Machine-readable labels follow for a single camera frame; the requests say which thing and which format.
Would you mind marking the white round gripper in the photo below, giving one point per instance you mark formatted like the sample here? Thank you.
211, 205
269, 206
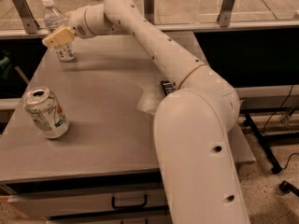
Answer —
77, 23

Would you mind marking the clear plastic water bottle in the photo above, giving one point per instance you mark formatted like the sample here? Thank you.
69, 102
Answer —
53, 19

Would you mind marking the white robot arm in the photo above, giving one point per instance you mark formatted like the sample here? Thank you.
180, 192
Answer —
191, 125

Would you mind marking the green object at left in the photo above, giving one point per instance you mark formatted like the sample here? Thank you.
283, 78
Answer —
5, 66

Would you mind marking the white green soda can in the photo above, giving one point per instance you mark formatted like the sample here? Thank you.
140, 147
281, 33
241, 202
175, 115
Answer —
43, 106

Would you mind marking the dark blue snack wrapper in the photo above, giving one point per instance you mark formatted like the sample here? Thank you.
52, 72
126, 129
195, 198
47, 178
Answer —
167, 87

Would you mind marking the upper grey drawer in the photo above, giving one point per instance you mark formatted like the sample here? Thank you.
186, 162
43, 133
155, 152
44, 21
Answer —
53, 205

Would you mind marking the black metal stand leg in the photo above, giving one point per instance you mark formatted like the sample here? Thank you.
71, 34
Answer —
265, 140

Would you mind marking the black caster wheel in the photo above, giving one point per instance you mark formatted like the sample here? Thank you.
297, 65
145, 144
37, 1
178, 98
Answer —
287, 188

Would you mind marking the left metal railing bracket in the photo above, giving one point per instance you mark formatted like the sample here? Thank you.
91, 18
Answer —
28, 21

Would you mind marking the metal railing bracket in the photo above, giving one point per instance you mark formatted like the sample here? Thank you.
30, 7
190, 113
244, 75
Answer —
225, 15
149, 10
28, 21

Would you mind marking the middle metal railing bracket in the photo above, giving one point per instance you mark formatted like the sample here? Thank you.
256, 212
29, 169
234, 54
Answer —
149, 10

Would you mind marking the right metal railing bracket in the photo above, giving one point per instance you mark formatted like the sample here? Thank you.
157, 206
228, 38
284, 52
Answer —
225, 15

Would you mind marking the black drawer handle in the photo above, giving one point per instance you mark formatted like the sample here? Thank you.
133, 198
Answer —
129, 202

